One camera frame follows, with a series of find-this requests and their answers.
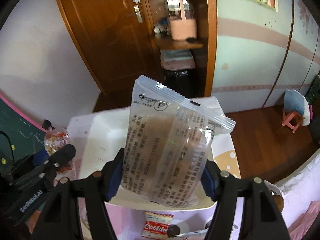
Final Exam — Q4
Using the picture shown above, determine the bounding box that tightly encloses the round nut snack packet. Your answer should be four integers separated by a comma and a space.
43, 128, 72, 175

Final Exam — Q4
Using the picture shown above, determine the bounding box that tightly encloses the red white cookie packet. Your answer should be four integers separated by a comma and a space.
141, 211, 174, 239

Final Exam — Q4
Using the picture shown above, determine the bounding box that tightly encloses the translucent brown cake packet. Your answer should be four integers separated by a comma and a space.
121, 75, 235, 207

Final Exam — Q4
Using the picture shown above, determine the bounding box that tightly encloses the brown wooden chair knob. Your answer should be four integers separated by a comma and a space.
271, 191, 284, 212

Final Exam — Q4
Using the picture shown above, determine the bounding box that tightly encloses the pink cartoon tablecloth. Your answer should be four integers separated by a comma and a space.
30, 109, 246, 240

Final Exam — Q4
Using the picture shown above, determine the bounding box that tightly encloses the white plastic storage bin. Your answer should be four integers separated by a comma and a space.
67, 95, 222, 211

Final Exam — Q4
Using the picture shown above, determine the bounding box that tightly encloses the small pink stool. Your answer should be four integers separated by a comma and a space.
281, 109, 303, 133

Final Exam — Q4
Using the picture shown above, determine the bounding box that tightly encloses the folded towels stack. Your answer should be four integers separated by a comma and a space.
160, 50, 195, 71

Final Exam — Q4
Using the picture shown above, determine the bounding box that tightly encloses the brown wooden door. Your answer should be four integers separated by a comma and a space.
56, 0, 163, 95

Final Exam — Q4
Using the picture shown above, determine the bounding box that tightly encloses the pink storage basket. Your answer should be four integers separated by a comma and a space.
167, 0, 197, 41

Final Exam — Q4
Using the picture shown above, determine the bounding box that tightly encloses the green chalkboard pink frame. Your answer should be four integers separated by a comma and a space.
1, 95, 46, 172

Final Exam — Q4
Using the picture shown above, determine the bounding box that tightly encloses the silver door handle lock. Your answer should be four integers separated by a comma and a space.
133, 0, 143, 23

